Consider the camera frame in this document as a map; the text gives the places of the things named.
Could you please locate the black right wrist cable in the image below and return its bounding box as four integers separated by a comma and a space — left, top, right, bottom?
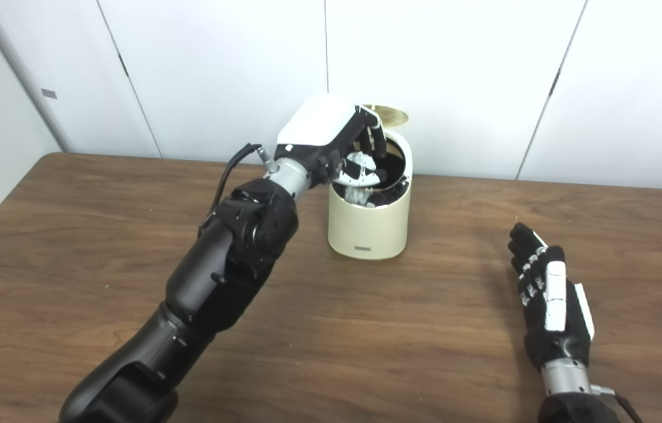
590, 385, 643, 423

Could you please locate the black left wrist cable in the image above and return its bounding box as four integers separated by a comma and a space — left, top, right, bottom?
199, 143, 278, 236

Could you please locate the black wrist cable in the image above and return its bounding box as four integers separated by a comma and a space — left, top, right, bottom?
590, 385, 643, 423
199, 143, 278, 236

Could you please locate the white paper ball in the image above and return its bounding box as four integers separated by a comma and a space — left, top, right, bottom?
342, 152, 381, 206

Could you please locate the round cream bin lid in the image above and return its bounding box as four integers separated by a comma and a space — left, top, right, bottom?
363, 105, 409, 127

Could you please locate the cream-colored bin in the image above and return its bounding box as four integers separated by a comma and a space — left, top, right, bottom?
328, 128, 413, 260

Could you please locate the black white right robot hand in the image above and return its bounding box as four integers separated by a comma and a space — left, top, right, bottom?
509, 222, 596, 371

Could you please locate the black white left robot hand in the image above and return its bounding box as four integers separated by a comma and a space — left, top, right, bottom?
275, 94, 390, 189

